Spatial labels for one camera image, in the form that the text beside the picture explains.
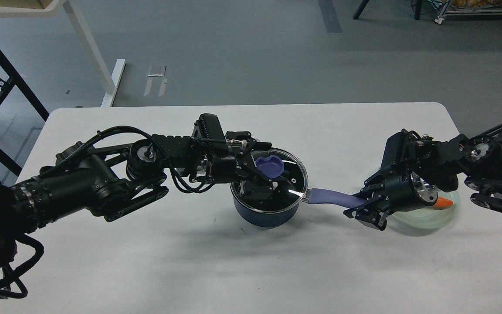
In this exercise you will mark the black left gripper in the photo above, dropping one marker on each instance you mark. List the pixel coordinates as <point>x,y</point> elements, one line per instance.
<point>230,160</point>

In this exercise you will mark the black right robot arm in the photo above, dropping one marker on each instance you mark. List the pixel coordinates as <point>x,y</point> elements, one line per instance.
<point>414,168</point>

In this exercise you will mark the glass pot lid blue knob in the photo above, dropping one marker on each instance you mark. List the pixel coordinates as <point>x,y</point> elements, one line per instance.
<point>287,185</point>

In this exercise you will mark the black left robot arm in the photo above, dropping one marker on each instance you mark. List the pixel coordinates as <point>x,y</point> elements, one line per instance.
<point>120,170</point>

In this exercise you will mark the translucent green plate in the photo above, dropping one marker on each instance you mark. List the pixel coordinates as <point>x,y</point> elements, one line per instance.
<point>427,220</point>

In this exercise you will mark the orange toy carrot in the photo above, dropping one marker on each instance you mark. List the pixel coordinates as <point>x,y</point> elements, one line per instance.
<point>442,203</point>

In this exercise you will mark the white table frame leg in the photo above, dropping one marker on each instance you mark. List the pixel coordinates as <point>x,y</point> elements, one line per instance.
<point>68,13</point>

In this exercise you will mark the dark blue saucepan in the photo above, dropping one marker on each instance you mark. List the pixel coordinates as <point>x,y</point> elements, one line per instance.
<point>313,196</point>

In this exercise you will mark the metal wheeled cart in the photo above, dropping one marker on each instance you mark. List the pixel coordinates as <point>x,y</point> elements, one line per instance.
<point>465,8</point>

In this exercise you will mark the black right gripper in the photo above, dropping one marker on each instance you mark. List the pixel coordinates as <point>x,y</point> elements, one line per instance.
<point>386,194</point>

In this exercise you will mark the black table leg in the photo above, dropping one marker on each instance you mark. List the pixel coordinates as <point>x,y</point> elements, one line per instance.
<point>360,9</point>

